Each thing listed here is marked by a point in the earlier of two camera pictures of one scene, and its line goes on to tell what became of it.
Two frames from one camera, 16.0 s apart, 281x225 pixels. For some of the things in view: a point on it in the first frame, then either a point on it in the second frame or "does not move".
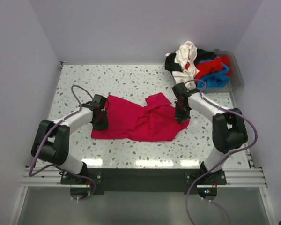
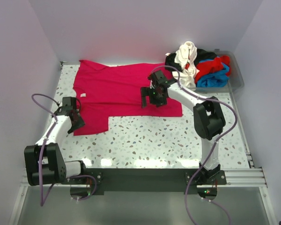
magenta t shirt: [155, 120] -> [101, 91]
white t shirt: [185, 57] does not move
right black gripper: [179, 117] -> [145, 91]
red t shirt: [202, 67] does not move
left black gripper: [104, 124] -> [80, 123]
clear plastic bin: [236, 80] does not move
